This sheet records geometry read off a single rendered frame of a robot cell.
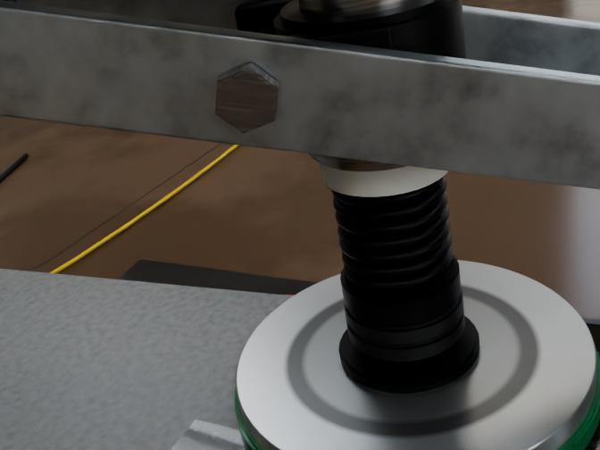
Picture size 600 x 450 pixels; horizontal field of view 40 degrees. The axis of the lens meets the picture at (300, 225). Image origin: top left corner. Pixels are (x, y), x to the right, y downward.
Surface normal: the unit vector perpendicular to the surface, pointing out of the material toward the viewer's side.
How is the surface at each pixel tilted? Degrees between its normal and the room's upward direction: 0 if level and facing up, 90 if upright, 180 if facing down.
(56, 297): 0
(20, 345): 0
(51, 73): 90
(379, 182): 90
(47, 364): 0
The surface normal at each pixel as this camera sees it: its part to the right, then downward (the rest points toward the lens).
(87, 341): -0.16, -0.88
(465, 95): -0.04, 0.47
